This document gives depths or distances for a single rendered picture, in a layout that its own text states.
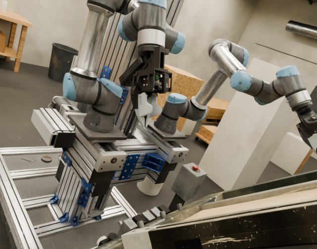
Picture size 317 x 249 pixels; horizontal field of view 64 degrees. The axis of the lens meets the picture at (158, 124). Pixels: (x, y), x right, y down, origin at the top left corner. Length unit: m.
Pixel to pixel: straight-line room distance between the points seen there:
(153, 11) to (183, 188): 1.07
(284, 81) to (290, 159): 5.10
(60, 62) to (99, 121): 4.11
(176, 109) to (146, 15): 0.89
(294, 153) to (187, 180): 4.74
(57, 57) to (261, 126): 3.80
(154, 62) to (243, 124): 2.92
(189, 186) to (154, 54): 0.98
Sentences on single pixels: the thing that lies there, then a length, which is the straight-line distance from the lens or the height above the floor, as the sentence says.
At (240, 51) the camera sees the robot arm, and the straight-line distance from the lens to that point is 1.42.
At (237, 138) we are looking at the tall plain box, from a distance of 3.57.
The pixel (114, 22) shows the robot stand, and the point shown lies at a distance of 1.53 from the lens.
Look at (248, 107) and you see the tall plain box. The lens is 3.52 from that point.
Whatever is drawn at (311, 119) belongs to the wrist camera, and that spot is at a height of 1.49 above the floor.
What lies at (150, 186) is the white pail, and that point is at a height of 0.11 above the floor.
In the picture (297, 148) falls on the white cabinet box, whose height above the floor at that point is 0.54.
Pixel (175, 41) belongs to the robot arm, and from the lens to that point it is 0.86.
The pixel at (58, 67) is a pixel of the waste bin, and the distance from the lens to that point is 5.31.
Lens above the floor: 1.55
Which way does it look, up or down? 18 degrees down
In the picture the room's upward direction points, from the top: 23 degrees clockwise
